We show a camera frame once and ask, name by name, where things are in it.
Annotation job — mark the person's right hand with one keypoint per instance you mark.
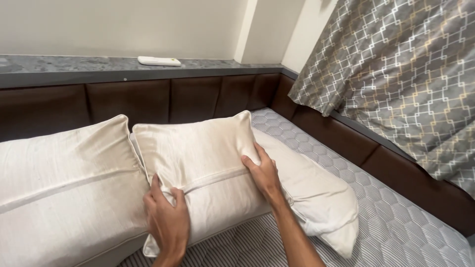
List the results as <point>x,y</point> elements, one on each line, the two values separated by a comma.
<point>264,177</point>

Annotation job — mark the person's left hand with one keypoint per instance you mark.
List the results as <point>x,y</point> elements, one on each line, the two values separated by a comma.
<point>167,222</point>

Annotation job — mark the small cream silk pillow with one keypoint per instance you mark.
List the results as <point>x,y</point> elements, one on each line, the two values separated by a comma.
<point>202,174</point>

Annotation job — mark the plain white pillow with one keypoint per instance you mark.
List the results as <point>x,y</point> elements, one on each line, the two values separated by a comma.
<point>319,200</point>

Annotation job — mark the large cream silk pillow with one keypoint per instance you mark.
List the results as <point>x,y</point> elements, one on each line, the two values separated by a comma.
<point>66,193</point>

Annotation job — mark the grey hexagon quilted mattress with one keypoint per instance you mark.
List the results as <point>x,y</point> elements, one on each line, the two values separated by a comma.
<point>371,207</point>

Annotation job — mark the brown padded headboard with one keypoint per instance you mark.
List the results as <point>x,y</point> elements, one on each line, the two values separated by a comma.
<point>185,98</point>

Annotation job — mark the white remote control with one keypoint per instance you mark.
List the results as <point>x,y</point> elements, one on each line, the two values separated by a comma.
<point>159,61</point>

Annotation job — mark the grey marble ledge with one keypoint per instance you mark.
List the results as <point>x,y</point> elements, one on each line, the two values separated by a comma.
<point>111,70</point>

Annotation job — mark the grey geometric patterned curtain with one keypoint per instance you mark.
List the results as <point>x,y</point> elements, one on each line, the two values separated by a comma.
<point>404,81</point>

